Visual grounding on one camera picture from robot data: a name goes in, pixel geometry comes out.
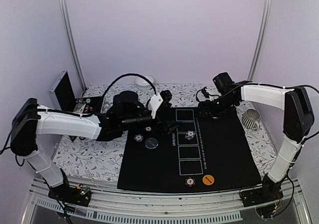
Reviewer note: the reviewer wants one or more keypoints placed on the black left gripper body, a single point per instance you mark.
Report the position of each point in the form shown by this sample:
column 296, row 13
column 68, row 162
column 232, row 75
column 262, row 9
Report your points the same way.
column 158, row 121

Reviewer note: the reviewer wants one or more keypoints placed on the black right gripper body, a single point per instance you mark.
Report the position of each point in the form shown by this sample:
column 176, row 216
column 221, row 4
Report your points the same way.
column 218, row 109

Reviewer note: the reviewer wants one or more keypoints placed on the black dealer button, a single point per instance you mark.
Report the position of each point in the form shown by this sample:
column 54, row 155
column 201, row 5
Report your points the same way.
column 151, row 143

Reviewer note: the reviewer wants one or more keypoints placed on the blue peach chips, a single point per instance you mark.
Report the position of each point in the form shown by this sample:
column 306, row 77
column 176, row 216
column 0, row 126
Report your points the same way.
column 138, row 138

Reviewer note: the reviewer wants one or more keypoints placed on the orange big blind button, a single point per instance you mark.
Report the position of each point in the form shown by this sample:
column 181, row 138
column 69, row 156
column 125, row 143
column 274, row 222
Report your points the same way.
column 208, row 180

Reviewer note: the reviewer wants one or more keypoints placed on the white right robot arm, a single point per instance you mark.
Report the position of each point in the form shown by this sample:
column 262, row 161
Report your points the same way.
column 289, row 105

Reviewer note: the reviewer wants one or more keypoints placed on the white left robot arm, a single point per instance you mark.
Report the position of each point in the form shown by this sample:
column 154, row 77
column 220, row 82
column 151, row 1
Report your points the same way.
column 126, row 113

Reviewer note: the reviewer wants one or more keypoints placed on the white ceramic bowl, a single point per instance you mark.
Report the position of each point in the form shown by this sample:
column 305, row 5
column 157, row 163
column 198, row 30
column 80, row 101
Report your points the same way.
column 142, row 83

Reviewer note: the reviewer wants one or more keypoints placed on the black poker play mat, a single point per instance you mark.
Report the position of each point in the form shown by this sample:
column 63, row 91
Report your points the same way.
column 219, row 148

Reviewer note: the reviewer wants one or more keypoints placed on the card box in case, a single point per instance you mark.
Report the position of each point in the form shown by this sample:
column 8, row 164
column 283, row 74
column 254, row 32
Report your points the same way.
column 79, row 108

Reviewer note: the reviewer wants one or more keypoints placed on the black triangular marker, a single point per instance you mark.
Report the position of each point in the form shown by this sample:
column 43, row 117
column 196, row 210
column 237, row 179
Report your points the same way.
column 72, row 138

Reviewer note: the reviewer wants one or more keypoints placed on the aluminium poker case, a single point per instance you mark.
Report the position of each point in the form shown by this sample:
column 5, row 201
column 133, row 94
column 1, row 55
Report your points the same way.
column 63, row 98

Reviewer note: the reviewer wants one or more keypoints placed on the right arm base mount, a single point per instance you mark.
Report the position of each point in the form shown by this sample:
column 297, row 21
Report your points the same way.
column 261, row 196

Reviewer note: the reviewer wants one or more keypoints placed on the front aluminium rail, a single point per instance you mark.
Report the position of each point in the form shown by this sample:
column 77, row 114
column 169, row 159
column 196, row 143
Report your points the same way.
column 111, row 205

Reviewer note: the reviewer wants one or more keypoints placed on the right aluminium frame post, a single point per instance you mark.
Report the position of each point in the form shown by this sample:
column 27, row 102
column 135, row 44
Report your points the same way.
column 260, row 38

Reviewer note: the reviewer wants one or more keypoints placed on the aluminium frame post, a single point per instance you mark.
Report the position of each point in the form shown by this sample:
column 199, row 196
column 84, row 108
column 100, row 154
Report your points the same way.
column 260, row 38
column 71, row 44

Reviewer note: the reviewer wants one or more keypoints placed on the left aluminium frame post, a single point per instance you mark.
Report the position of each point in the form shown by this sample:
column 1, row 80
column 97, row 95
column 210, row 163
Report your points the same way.
column 71, row 44

